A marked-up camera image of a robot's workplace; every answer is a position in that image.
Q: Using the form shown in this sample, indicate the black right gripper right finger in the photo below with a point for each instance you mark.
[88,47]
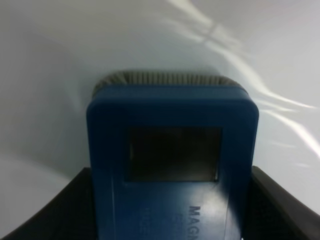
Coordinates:
[272,213]

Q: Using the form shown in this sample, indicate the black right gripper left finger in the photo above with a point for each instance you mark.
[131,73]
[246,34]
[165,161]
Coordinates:
[69,216]

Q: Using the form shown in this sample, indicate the blue board eraser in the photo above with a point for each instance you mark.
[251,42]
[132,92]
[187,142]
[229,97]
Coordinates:
[171,155]

